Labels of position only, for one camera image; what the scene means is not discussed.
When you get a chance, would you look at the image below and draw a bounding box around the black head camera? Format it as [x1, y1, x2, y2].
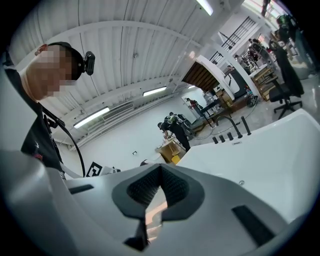
[83, 50, 97, 77]

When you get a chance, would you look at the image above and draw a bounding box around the white bathtub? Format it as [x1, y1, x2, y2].
[174, 108, 320, 224]

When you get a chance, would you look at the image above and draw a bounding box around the black hand shower handle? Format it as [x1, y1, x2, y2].
[240, 116, 252, 137]

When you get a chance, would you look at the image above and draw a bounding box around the black chest cable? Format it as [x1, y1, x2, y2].
[41, 107, 87, 179]

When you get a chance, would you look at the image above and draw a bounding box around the black headband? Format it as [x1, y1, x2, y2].
[47, 41, 86, 82]

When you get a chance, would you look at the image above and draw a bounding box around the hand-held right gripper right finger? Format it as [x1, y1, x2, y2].
[146, 163, 292, 256]

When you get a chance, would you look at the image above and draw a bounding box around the black office chair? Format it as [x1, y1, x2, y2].
[268, 74, 304, 120]

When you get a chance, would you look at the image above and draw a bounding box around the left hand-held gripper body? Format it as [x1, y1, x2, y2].
[85, 161, 123, 179]

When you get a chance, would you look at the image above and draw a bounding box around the round wooden table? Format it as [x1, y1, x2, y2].
[155, 138, 187, 164]

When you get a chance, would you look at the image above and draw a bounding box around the white air vent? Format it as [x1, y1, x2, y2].
[102, 100, 135, 121]

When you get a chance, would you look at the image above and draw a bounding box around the long ceiling light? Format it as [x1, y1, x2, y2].
[195, 0, 214, 16]
[73, 106, 111, 129]
[142, 85, 168, 97]

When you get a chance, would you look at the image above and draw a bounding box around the person's black shirt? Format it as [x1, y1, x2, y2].
[0, 49, 67, 180]

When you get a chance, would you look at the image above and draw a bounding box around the black jacket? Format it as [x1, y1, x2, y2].
[270, 40, 305, 98]

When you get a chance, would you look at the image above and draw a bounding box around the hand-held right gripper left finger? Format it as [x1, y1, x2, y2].
[46, 163, 162, 256]

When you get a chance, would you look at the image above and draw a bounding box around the black curved faucet spout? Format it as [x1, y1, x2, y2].
[215, 115, 244, 139]

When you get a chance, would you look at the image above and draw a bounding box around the person's head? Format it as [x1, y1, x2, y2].
[18, 43, 85, 102]

